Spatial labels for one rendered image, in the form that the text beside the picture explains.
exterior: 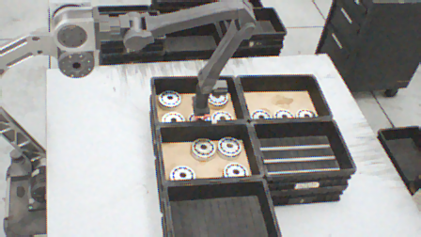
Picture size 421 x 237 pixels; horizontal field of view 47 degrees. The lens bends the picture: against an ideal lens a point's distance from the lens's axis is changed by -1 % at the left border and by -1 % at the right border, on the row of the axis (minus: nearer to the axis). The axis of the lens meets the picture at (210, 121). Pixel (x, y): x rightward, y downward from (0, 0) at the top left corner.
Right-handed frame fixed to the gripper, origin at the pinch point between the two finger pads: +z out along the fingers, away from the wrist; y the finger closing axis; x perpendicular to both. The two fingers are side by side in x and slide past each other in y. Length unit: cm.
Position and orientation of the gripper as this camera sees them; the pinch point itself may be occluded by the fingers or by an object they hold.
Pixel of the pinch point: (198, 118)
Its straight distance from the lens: 217.2
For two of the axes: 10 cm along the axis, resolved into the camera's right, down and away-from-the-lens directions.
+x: -9.8, 0.5, -2.1
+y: -1.8, -7.3, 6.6
